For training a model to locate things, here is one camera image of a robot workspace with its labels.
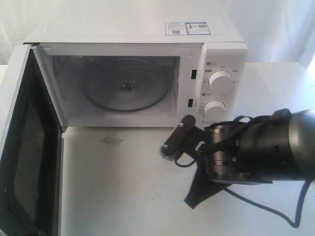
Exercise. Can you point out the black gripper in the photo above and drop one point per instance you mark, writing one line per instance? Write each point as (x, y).
(220, 164)

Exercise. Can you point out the white microwave door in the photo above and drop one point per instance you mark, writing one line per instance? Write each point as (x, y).
(31, 151)

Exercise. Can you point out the lower white control knob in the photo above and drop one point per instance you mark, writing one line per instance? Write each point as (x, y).
(214, 110)

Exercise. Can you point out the white microwave oven body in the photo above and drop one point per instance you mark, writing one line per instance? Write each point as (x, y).
(79, 31)

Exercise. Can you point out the glass microwave turntable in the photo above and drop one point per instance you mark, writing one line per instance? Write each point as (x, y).
(128, 84)

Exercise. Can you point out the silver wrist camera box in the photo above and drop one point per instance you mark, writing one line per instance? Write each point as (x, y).
(184, 138)

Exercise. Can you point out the blue warning sticker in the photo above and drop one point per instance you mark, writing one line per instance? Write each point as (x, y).
(186, 28)

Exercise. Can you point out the upper white control knob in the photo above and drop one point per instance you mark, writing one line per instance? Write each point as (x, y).
(221, 82)

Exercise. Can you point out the white control knob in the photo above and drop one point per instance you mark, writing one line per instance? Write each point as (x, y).
(221, 82)
(214, 110)

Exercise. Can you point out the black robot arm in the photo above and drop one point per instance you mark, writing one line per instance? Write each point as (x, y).
(279, 147)

